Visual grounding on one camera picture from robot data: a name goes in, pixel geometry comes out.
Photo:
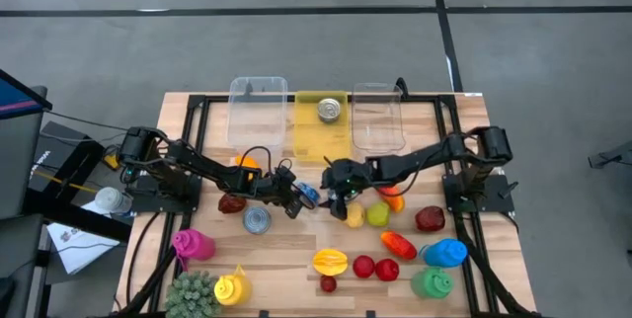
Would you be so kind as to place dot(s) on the yellow squeeze bottle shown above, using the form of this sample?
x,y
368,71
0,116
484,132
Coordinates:
x,y
231,289

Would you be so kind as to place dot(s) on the yellow toy pear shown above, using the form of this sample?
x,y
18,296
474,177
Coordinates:
x,y
355,215

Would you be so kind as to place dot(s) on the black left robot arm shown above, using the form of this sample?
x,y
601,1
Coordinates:
x,y
207,167

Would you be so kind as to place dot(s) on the gray cart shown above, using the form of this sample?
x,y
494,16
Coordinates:
x,y
20,170

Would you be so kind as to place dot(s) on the yellow-green toy fruit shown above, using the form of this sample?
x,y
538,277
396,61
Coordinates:
x,y
378,214

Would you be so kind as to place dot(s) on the yellow connector plug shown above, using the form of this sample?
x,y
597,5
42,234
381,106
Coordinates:
x,y
112,162

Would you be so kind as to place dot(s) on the black metal beam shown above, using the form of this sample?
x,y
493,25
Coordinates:
x,y
74,214

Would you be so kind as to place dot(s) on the green squeeze bottle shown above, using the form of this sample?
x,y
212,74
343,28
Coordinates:
x,y
432,283

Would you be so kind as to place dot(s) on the small dark red fruit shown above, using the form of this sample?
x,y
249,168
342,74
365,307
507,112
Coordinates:
x,y
328,283

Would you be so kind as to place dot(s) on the clear plastic bin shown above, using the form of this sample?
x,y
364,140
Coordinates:
x,y
257,120
377,125

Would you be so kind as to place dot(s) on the red-orange toy mango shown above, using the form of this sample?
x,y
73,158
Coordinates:
x,y
393,200
398,245

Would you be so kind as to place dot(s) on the dark red-brown toy fruit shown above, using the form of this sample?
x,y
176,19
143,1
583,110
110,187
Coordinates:
x,y
232,204
430,219

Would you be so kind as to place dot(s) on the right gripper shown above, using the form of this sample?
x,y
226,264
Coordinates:
x,y
345,172

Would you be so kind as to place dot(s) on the yellow toy starfruit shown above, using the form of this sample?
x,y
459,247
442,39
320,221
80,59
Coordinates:
x,y
330,262

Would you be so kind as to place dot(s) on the orange toy mango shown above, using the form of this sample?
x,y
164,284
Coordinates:
x,y
247,162

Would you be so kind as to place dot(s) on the blue-labelled tin can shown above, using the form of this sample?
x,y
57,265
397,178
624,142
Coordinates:
x,y
310,192

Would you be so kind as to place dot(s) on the pale green cup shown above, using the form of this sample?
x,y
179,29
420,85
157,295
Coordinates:
x,y
311,140

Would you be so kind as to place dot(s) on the pink squeeze bottle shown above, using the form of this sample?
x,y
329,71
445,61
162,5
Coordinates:
x,y
195,245

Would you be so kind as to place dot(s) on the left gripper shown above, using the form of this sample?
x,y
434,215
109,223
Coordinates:
x,y
285,184

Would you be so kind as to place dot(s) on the green succulent plant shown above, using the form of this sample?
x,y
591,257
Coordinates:
x,y
192,295

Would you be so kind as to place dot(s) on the black box white lettering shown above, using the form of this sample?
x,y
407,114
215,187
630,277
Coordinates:
x,y
54,155

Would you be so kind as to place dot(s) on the white printed paper sheet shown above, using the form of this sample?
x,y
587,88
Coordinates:
x,y
81,249

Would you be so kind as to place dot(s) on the red tomato toy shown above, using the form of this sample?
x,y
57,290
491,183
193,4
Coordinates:
x,y
387,269

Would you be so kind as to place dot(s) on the black metal table frame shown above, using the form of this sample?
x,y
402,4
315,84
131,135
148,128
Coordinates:
x,y
212,98

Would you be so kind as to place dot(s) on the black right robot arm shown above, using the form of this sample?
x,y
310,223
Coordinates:
x,y
419,160

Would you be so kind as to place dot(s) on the blue squeeze bottle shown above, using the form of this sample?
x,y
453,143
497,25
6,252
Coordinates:
x,y
446,253

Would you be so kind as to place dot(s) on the red toy apple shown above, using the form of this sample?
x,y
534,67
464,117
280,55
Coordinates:
x,y
364,266

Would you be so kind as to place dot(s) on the monitor with blue screen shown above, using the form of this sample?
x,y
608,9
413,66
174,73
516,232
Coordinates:
x,y
20,96

